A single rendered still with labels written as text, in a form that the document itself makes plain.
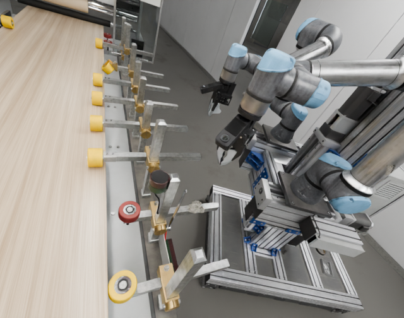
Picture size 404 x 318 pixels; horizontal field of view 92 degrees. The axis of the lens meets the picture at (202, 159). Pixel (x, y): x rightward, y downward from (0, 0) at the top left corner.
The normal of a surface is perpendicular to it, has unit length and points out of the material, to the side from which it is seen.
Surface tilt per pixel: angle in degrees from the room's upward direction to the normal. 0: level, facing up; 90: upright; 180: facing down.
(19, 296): 0
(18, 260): 0
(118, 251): 0
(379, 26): 90
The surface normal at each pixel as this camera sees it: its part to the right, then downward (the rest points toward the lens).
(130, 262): 0.32, -0.72
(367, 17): -0.85, 0.07
